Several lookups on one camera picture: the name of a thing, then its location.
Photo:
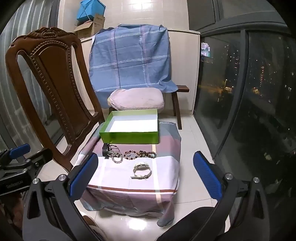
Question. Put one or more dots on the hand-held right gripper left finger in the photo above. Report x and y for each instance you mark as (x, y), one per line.
(83, 176)

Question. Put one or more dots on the blue box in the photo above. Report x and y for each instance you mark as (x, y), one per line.
(89, 10)

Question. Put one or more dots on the white wristwatch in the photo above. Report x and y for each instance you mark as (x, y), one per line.
(141, 165)

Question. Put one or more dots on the green cardboard box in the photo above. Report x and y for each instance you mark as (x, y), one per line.
(129, 136)

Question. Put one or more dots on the brown cardboard box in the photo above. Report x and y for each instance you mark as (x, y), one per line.
(89, 29)

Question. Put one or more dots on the pink plaid tablecloth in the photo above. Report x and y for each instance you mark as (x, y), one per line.
(143, 197)

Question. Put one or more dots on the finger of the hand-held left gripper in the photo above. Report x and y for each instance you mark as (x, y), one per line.
(39, 158)
(19, 148)

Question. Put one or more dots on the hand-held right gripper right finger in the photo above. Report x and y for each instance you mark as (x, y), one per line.
(207, 176)

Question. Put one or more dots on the black wristwatch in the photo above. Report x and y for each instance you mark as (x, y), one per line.
(105, 150)

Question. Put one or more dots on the carved wooden chair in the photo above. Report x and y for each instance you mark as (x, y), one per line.
(53, 88)

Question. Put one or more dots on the dark wooden bench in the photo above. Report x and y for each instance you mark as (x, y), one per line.
(177, 104)

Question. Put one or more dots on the blue plaid cloth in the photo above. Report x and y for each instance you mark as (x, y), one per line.
(129, 58)

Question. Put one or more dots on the sheer white curtain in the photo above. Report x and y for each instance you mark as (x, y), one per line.
(13, 92)

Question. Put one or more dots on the pink cushion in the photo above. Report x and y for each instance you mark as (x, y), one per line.
(136, 98)

